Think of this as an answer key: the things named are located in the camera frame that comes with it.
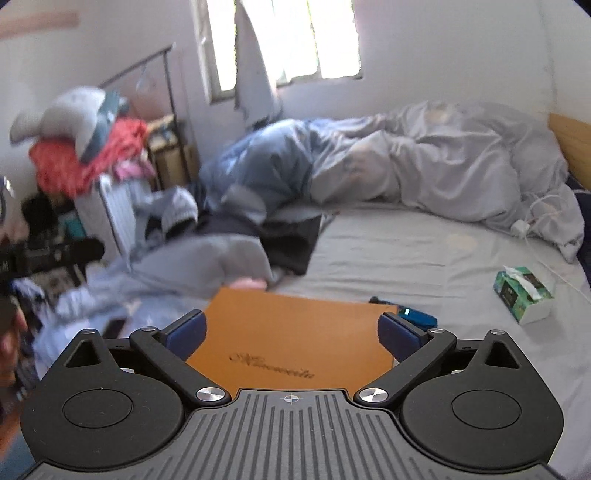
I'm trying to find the orange box lid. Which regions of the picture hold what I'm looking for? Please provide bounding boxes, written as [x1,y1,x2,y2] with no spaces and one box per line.
[187,288,394,394]

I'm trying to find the person's hand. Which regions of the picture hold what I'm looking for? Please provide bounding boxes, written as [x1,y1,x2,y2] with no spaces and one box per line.
[0,309,28,388]

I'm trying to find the blue glasses case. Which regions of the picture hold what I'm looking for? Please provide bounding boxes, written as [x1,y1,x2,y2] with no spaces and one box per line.
[369,296,438,330]

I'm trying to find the red clothes pile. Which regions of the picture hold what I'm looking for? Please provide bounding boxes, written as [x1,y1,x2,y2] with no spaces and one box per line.
[29,118,157,198]

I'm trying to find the pink computer mouse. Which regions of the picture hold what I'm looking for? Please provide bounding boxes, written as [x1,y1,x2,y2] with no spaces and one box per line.
[228,277,267,291]

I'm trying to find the green tissue pack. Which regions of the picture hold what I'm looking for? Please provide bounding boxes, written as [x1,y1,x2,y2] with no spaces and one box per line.
[494,266,554,325]

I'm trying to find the grey jacket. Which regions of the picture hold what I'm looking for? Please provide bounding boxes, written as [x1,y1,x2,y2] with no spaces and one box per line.
[133,182,332,276]

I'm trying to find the white grey plush toy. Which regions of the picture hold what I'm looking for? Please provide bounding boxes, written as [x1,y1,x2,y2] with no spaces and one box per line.
[9,86,127,165]

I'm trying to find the cardboard boxes in corner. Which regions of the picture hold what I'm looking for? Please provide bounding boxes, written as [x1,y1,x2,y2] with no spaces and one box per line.
[146,114,200,190]

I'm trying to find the grey crumpled duvet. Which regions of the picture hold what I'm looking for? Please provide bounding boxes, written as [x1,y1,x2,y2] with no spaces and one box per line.
[199,101,584,261]

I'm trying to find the dark navy pillow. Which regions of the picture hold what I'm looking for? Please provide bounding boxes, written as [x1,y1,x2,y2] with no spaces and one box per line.
[565,172,591,282]

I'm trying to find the black clothes rack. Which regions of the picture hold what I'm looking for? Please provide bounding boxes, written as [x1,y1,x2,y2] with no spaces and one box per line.
[99,43,185,141]

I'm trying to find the wooden headboard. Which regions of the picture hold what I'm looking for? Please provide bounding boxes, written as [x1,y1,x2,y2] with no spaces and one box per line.
[548,113,591,190]

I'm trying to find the grey window curtain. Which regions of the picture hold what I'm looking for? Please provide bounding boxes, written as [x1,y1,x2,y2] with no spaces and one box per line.
[235,1,281,131]

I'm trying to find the window with bars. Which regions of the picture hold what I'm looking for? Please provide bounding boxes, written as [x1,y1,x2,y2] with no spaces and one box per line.
[194,1,363,102]

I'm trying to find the white charger with cable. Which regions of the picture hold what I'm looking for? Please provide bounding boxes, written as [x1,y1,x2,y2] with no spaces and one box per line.
[512,194,590,304]

